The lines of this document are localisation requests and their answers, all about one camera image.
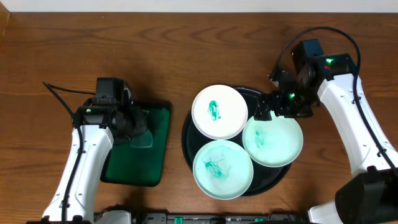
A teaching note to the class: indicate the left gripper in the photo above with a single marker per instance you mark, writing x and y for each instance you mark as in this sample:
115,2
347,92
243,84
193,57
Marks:
137,121

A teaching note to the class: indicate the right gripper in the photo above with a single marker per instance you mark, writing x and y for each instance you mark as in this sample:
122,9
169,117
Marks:
278,97

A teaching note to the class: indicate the green scrub sponge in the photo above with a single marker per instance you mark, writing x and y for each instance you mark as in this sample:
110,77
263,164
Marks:
145,140

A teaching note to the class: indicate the white plate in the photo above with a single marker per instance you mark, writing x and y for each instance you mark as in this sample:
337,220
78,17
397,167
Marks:
219,112

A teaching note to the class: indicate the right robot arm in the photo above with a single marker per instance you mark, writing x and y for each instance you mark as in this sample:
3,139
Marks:
332,80

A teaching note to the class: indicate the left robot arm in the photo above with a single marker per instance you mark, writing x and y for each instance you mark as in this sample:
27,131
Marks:
105,119

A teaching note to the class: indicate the green rectangular tray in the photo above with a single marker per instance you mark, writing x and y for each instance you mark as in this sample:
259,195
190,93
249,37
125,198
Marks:
141,166

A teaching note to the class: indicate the round black tray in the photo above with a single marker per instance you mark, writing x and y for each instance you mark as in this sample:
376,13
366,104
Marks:
264,178

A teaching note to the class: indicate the pale green plate right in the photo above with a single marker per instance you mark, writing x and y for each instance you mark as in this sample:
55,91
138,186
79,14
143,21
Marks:
273,143

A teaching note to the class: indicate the pale green plate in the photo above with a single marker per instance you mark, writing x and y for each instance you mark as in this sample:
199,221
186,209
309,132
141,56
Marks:
223,169
273,143

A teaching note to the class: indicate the pale green plate front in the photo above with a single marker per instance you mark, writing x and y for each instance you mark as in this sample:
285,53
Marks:
223,169

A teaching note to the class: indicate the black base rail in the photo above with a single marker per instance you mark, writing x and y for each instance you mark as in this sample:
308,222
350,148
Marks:
163,218

